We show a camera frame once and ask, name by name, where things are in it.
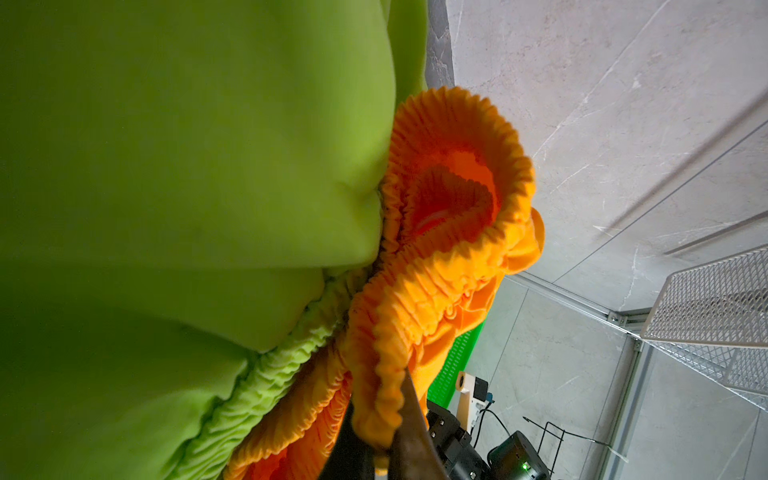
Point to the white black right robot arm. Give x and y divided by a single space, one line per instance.
515 458

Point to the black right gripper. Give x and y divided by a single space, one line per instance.
453 445

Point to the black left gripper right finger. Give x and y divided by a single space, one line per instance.
412 453

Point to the lime green shorts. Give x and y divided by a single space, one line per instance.
189 201

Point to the black wire hook rack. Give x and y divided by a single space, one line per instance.
561 434

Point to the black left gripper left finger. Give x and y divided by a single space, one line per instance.
351 458

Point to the white wire mesh basket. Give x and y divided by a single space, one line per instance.
713 319

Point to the orange shorts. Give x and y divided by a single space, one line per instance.
458 218

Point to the green plastic basket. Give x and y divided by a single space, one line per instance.
443 388

